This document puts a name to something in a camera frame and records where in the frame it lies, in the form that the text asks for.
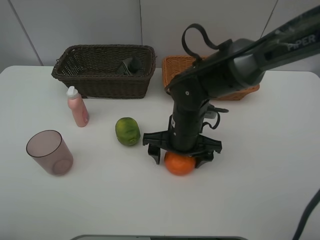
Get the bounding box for orange tangerine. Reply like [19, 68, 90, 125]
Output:
[164, 151, 196, 176]

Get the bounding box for dark brown wicker basket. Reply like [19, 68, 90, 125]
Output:
[51, 44, 156, 99]

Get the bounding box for translucent purple plastic cup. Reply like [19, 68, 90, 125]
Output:
[26, 130, 74, 176]

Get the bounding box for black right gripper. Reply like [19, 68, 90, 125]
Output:
[142, 100, 223, 169]

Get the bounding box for pink bottle white cap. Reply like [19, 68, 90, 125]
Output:
[66, 86, 89, 128]

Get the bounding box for orange wicker basket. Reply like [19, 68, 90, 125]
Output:
[162, 55, 260, 101]

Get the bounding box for black square bottle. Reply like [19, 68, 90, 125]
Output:
[115, 56, 142, 76]

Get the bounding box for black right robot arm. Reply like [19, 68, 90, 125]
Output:
[142, 7, 320, 168]

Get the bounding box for green mango fruit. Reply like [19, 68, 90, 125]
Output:
[115, 117, 141, 147]

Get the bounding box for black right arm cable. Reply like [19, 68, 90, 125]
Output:
[163, 23, 320, 240]

